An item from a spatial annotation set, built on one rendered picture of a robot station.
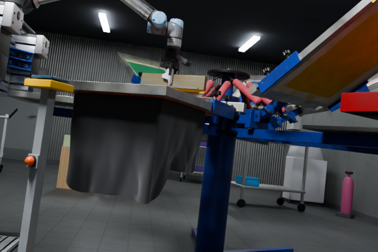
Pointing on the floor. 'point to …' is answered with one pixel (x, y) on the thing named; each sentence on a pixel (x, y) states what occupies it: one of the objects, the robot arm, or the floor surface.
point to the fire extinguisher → (347, 197)
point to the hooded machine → (313, 167)
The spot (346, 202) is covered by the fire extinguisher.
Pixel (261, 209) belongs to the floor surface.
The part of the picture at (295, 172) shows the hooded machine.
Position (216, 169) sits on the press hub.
